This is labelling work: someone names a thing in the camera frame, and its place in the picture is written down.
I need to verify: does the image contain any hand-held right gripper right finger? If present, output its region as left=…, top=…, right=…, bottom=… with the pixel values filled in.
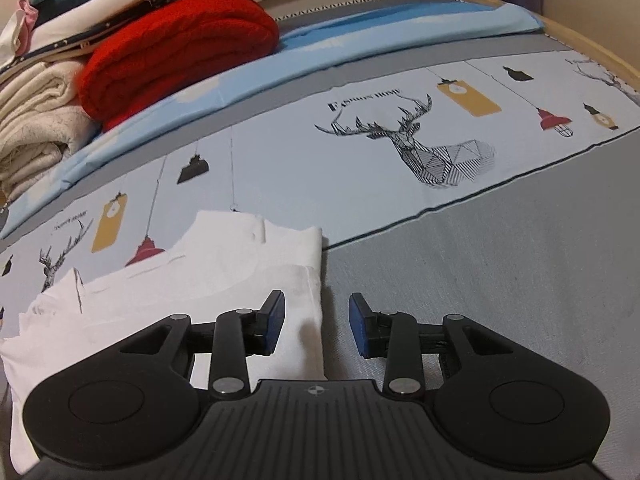
left=348, top=292, right=509, bottom=401

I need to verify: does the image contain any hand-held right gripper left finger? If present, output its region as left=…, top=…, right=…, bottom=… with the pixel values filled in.
left=120, top=289, right=287, bottom=401

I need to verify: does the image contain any white small shirt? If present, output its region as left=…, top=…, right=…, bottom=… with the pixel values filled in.
left=0, top=209, right=331, bottom=477

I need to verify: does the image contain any printed deer bed sheet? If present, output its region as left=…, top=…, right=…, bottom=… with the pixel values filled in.
left=0, top=0, right=640, bottom=480

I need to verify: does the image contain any light blue sheet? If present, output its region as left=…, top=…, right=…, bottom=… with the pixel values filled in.
left=9, top=2, right=546, bottom=233

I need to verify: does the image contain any red knitted blanket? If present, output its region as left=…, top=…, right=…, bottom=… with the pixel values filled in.
left=75, top=0, right=281, bottom=134

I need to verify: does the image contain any white cloth with dark trim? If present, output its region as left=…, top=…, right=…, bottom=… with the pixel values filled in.
left=0, top=0, right=202, bottom=77

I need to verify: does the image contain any pink cloth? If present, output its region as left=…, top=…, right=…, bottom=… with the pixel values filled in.
left=9, top=0, right=42, bottom=32

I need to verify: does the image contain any wooden bed frame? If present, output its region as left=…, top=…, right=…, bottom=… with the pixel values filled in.
left=252, top=0, right=640, bottom=92

